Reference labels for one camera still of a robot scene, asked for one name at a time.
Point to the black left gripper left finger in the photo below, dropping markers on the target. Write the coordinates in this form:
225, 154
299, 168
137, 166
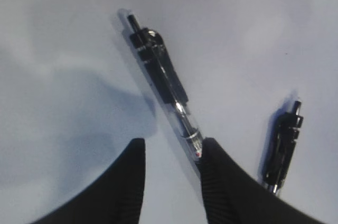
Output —
115, 197

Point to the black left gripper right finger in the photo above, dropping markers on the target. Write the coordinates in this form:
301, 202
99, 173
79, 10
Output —
230, 195

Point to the black gel pen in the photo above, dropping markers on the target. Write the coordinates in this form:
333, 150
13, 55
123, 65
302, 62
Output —
155, 58
282, 143

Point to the black gel pen front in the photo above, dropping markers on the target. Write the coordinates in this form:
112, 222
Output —
282, 143

